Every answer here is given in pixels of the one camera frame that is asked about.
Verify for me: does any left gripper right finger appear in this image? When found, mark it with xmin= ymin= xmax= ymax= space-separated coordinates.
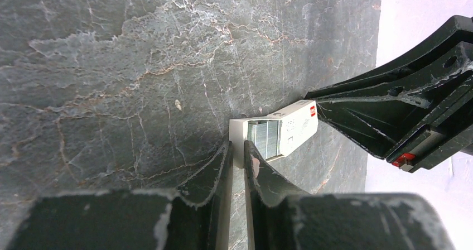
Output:
xmin=244 ymin=141 xmax=454 ymax=249

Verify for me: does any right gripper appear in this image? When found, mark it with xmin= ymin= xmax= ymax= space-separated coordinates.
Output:
xmin=305 ymin=15 xmax=472 ymax=173

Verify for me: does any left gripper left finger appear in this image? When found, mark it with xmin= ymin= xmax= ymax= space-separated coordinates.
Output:
xmin=7 ymin=141 xmax=233 ymax=249

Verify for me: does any staple box grey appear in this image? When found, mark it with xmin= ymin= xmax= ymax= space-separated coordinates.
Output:
xmin=229 ymin=117 xmax=283 ymax=169

